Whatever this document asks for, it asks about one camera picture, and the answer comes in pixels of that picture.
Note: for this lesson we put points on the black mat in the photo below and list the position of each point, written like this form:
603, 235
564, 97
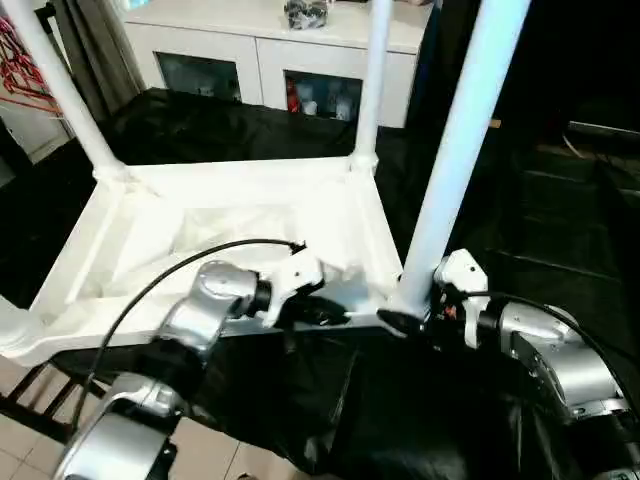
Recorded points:
225, 130

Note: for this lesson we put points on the black metal folding frame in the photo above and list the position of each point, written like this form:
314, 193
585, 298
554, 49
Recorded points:
35, 415

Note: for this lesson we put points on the white plastic table top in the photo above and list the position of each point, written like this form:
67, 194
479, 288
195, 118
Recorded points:
225, 185

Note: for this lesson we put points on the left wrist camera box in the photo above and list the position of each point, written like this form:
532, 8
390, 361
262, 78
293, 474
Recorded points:
295, 275

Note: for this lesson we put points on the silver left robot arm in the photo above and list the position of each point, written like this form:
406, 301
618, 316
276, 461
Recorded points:
210, 310

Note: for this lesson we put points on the black case with brass label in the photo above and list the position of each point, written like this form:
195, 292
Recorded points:
530, 75

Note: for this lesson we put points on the white plastic table leg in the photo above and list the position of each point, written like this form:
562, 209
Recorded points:
375, 75
460, 125
10, 330
60, 85

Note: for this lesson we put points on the dark long metal bar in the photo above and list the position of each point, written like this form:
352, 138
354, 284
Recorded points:
605, 130

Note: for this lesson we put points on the white cabinet with glass doors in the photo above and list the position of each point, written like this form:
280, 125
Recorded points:
200, 45

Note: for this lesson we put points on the dark grey curtain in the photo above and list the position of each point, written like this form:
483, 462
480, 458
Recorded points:
100, 50

